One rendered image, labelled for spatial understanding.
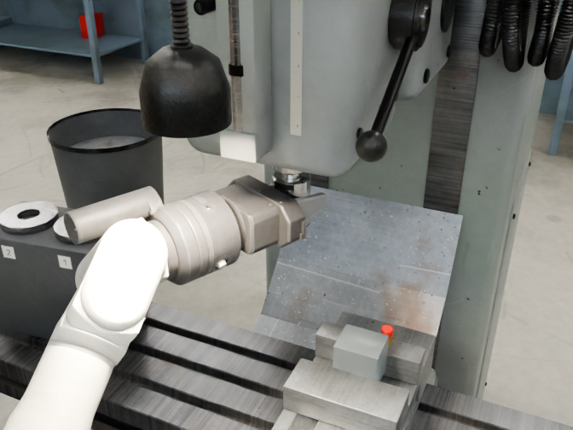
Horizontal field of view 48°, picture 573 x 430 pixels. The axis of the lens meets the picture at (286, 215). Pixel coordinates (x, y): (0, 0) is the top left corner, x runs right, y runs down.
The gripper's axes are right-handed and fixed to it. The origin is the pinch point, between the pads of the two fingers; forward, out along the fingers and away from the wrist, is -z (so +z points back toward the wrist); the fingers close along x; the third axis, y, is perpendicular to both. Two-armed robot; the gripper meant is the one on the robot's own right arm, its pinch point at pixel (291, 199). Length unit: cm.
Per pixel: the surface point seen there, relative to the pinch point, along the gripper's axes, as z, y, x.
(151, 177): -70, 78, 168
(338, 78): 4.4, -18.6, -11.4
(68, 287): 18.3, 21.3, 30.9
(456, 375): -42, 52, -2
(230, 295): -81, 123, 130
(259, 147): 10.3, -11.8, -6.9
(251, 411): 5.7, 33.0, 1.7
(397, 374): -8.9, 24.7, -12.3
